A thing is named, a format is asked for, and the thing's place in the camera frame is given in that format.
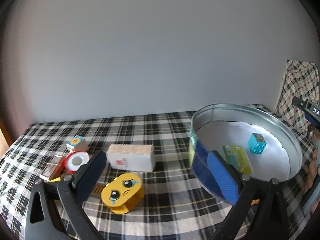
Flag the brown wooden comb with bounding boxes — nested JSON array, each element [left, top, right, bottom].
[[90, 183, 106, 199]]

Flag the red white tape roll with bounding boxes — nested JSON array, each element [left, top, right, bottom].
[[64, 151, 90, 174]]

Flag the white sun toy block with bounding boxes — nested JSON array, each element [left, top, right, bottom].
[[66, 135, 89, 152]]

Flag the yellow crying face toy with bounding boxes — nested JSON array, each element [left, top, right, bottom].
[[100, 173, 145, 215]]

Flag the blue bear toy block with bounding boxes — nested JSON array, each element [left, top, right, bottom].
[[248, 133, 267, 154]]

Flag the white Oriental Club box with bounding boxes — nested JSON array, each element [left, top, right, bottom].
[[106, 144, 155, 172]]

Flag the yellow cube block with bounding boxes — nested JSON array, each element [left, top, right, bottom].
[[49, 177, 61, 183]]

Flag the plaid cloth covered furniture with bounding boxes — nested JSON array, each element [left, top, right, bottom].
[[276, 60, 319, 136]]

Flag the round blue metal tin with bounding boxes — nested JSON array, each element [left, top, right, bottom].
[[189, 103, 303, 204]]

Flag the black white plaid tablecloth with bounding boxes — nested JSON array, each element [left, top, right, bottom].
[[0, 103, 316, 240]]

